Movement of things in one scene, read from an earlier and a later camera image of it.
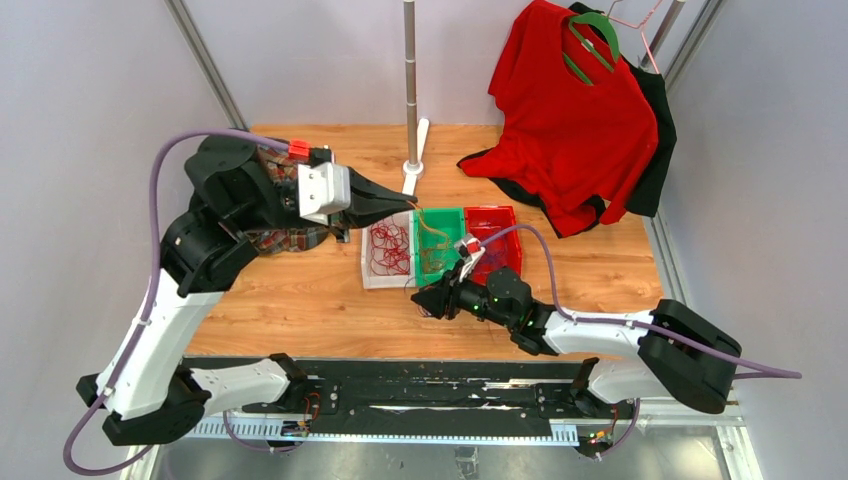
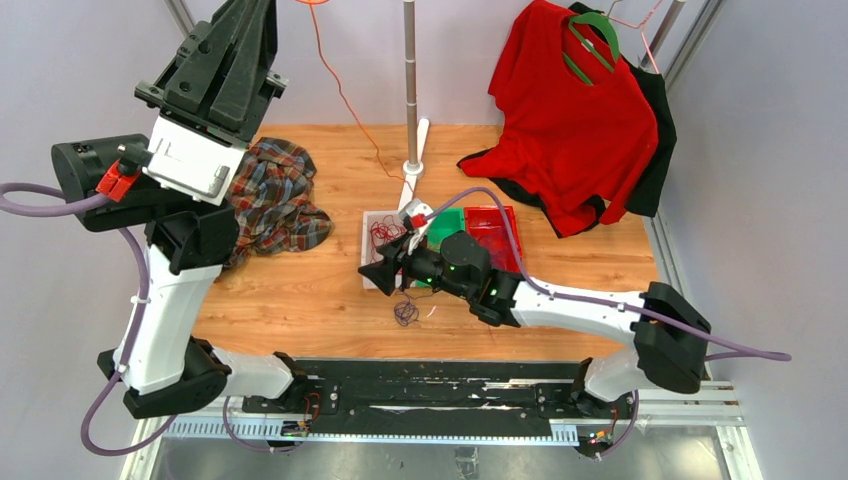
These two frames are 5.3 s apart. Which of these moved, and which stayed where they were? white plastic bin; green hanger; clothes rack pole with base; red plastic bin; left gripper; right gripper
Moved: left gripper; right gripper
Stayed: red plastic bin; green hanger; white plastic bin; clothes rack pole with base
